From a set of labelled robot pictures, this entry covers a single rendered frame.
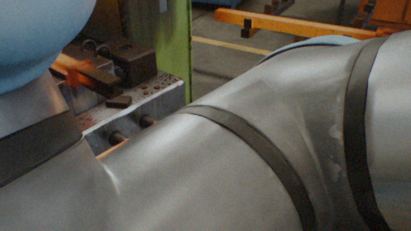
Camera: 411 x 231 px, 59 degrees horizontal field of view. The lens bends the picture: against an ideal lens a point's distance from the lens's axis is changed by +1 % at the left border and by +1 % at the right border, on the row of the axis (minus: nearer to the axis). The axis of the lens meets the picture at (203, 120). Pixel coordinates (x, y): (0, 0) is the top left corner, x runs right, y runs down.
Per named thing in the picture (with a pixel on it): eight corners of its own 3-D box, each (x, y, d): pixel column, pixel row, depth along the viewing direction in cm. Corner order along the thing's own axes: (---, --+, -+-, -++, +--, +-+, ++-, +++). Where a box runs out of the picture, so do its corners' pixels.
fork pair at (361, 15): (366, 20, 83) (368, 12, 82) (361, 28, 79) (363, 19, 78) (271, 7, 93) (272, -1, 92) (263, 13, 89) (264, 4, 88)
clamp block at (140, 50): (159, 74, 83) (157, 48, 79) (131, 88, 77) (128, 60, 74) (125, 61, 89) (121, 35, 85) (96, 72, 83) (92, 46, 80)
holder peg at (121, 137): (134, 147, 69) (133, 136, 68) (123, 154, 68) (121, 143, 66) (120, 139, 72) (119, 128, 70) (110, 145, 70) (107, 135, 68)
